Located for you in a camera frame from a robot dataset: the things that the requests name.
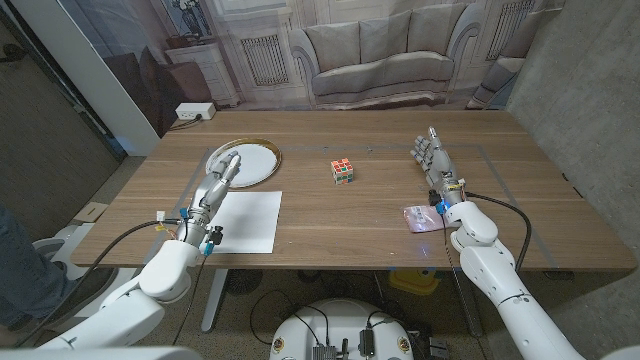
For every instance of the pink plastic packet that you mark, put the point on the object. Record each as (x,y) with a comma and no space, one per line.
(420,220)

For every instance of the white power strip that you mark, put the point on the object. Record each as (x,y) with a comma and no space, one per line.
(195,110)

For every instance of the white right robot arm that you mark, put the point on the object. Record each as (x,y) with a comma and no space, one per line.
(490,275)

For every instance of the black round floor fan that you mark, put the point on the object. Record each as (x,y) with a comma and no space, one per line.
(243,281)

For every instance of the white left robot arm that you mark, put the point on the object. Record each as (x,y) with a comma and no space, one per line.
(150,295)

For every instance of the white robot torso base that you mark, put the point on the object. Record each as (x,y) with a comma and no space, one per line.
(340,325)

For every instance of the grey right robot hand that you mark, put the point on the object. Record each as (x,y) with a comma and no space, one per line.
(440,167)

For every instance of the gold-rimmed paper plate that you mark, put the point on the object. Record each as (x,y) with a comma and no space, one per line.
(257,162)

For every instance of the printed living room backdrop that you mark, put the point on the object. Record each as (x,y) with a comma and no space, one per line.
(380,60)

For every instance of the white paper sheet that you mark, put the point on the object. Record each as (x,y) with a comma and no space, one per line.
(250,220)

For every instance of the white floor stand base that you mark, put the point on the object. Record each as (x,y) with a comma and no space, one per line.
(50,247)

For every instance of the person in blue jeans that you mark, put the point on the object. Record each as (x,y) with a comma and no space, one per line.
(20,270)

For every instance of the grey table leg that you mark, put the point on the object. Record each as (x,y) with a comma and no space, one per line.
(467,305)

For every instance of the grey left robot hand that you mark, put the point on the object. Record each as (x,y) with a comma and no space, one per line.
(212,190)

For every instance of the Rubik's cube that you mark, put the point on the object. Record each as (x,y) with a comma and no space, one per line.
(342,171)

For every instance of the yellow object under table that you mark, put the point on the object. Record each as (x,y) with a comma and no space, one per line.
(412,282)

